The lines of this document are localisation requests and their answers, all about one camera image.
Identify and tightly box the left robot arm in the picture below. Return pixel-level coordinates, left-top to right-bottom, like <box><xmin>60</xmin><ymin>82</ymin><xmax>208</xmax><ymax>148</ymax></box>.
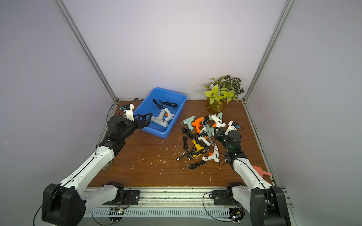
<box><xmin>39</xmin><ymin>113</ymin><xmax>152</xmax><ymax>226</ymax></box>

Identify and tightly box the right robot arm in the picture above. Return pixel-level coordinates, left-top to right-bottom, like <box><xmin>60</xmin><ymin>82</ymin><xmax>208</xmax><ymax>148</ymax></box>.
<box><xmin>214</xmin><ymin>127</ymin><xmax>291</xmax><ymax>226</ymax></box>

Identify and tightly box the right control board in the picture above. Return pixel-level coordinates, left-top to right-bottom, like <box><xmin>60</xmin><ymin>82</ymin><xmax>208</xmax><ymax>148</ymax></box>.
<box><xmin>228</xmin><ymin>206</ymin><xmax>245</xmax><ymax>224</ymax></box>

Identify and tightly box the small white glue gun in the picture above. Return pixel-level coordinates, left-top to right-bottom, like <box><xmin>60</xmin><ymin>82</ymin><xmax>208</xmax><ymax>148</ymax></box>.
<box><xmin>202</xmin><ymin>146</ymin><xmax>220</xmax><ymax>163</ymax></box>

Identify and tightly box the left control board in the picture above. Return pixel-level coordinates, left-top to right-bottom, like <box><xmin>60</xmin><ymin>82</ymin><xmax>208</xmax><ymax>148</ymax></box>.
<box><xmin>108</xmin><ymin>208</ymin><xmax>125</xmax><ymax>224</ymax></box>

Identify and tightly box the yellow glue gun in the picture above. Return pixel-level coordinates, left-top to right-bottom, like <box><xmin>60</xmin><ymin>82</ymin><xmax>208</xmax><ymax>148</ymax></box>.
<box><xmin>188</xmin><ymin>139</ymin><xmax>206</xmax><ymax>160</ymax></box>

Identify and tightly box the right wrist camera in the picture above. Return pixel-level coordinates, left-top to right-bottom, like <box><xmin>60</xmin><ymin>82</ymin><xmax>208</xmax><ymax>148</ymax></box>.
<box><xmin>225</xmin><ymin>121</ymin><xmax>240</xmax><ymax>135</ymax></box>

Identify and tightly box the large white glue gun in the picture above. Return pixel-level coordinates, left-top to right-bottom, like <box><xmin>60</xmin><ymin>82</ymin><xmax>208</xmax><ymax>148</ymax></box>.
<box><xmin>151</xmin><ymin>109</ymin><xmax>169</xmax><ymax>128</ymax></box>

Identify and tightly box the potted green plant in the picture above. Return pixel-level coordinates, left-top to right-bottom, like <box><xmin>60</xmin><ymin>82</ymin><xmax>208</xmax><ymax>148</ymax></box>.
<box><xmin>204</xmin><ymin>75</ymin><xmax>245</xmax><ymax>114</ymax></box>

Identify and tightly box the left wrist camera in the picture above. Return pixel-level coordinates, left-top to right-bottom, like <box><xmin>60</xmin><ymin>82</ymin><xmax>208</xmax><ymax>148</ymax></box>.
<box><xmin>121</xmin><ymin>104</ymin><xmax>134</xmax><ymax>121</ymax></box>

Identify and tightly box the mint glue gun left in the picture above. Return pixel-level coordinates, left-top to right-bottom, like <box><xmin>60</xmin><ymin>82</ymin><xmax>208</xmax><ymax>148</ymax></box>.
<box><xmin>183</xmin><ymin>116</ymin><xmax>195</xmax><ymax>131</ymax></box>

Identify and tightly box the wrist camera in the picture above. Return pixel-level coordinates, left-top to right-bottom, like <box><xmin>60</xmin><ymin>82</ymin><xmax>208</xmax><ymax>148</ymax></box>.
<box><xmin>225</xmin><ymin>121</ymin><xmax>240</xmax><ymax>135</ymax></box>
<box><xmin>121</xmin><ymin>104</ymin><xmax>134</xmax><ymax>121</ymax></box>

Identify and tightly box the pink plastic scoop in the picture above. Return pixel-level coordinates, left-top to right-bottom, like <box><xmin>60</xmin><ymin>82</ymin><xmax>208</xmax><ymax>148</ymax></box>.
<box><xmin>253</xmin><ymin>166</ymin><xmax>272</xmax><ymax>177</ymax></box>

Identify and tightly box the blue plastic storage box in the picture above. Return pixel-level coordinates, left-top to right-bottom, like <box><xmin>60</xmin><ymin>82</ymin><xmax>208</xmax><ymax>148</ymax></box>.
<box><xmin>133</xmin><ymin>88</ymin><xmax>187</xmax><ymax>138</ymax></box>

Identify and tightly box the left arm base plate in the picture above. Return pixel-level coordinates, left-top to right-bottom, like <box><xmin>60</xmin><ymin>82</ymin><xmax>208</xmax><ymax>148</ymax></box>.
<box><xmin>112</xmin><ymin>190</ymin><xmax>140</xmax><ymax>206</ymax></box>

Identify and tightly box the white glue gun orange trigger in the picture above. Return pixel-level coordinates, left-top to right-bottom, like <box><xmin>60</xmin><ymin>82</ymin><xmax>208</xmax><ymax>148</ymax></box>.
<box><xmin>162</xmin><ymin>108</ymin><xmax>174</xmax><ymax>122</ymax></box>

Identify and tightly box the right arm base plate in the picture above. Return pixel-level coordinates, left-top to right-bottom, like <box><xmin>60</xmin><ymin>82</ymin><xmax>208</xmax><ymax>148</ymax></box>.
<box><xmin>209</xmin><ymin>190</ymin><xmax>234</xmax><ymax>206</ymax></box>

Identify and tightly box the control board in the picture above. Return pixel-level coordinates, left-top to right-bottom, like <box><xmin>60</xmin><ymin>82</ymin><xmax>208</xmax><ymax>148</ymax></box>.
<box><xmin>228</xmin><ymin>206</ymin><xmax>245</xmax><ymax>224</ymax></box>
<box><xmin>108</xmin><ymin>208</ymin><xmax>125</xmax><ymax>224</ymax></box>

